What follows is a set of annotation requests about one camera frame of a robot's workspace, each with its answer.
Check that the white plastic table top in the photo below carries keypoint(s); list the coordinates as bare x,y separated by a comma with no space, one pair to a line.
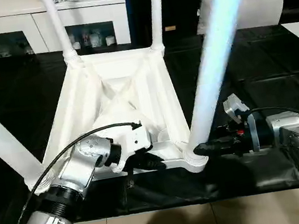
119,100

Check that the black table mat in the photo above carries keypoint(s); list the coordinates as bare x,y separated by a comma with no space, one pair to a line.
268,69

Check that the small yellow tag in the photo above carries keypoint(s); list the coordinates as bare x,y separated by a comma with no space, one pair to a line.
170,28

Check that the grey cushion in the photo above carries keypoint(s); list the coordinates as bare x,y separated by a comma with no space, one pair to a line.
252,3

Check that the white glass-door cabinet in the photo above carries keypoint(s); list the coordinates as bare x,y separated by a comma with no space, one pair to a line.
26,26

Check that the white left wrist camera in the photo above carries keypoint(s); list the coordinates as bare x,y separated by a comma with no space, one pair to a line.
134,140

